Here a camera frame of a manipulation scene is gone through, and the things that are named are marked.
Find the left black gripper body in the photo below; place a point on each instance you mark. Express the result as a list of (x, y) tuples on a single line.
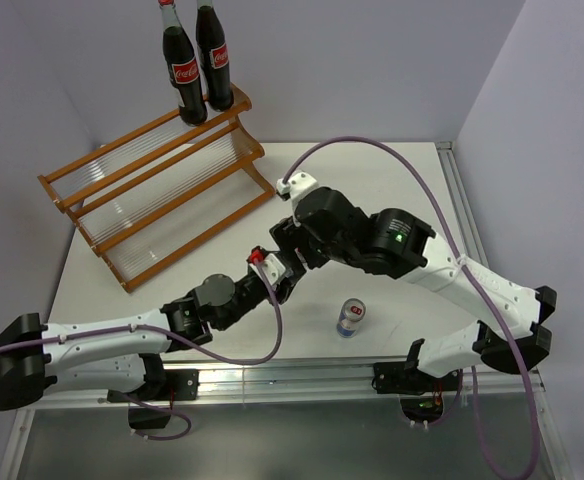
[(248, 296)]

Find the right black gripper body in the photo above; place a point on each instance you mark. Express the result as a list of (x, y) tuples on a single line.
[(290, 235)]

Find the silver can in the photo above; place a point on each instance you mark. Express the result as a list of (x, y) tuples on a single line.
[(350, 317)]

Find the cola bottle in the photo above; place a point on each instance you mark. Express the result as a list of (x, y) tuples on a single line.
[(182, 66), (214, 58)]

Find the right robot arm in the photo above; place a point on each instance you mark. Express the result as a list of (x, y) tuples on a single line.
[(507, 333)]

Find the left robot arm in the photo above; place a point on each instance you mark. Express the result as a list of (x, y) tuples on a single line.
[(124, 355)]

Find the wooden three-tier shelf rack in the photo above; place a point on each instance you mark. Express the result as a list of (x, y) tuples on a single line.
[(147, 199)]

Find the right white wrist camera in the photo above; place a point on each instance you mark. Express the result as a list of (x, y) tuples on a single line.
[(296, 187)]

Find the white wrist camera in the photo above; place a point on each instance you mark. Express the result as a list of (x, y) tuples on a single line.
[(296, 187), (268, 266)]

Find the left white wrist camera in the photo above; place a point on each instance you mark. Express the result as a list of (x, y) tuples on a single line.
[(268, 266)]

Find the aluminium front rail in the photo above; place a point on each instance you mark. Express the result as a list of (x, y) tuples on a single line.
[(294, 380)]

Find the aluminium rail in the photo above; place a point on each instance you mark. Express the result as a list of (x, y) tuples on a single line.
[(294, 380), (472, 243)]

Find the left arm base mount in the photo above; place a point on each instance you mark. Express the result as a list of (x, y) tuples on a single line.
[(177, 385)]

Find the aluminium right side rail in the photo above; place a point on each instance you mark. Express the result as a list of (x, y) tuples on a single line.
[(472, 243)]

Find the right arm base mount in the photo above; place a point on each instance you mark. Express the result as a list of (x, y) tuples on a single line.
[(420, 394)]

